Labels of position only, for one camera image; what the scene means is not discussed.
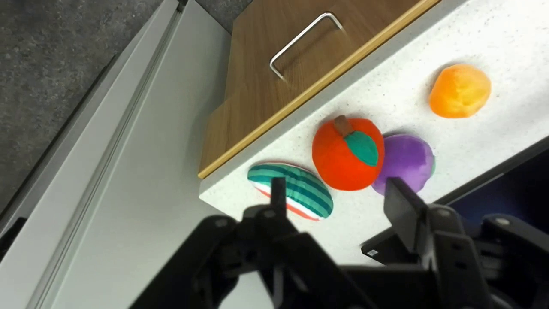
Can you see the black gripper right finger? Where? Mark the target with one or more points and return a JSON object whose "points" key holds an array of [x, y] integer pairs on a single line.
{"points": [[451, 258]]}

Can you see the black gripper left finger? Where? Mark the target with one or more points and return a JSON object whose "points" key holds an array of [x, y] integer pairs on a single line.
{"points": [[250, 251]]}

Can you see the wooden front white drawer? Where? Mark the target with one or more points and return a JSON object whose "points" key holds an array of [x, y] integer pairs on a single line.
{"points": [[257, 104]]}

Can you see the striped watermelon plush toy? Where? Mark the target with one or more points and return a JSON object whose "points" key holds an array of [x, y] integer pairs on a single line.
{"points": [[302, 195]]}

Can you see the dark rectangular box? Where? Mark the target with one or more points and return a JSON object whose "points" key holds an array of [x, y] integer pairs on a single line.
{"points": [[515, 190]]}

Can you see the purple plush toy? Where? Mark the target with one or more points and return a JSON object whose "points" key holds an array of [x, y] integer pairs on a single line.
{"points": [[405, 164]]}

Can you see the red tomato plush toy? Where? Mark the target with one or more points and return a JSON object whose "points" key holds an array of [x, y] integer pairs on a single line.
{"points": [[343, 155]]}

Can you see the white double door fridge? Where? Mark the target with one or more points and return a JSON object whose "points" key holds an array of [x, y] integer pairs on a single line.
{"points": [[142, 172]]}

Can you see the orange yellow plush toy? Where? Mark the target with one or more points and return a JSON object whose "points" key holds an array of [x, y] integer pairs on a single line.
{"points": [[458, 92]]}

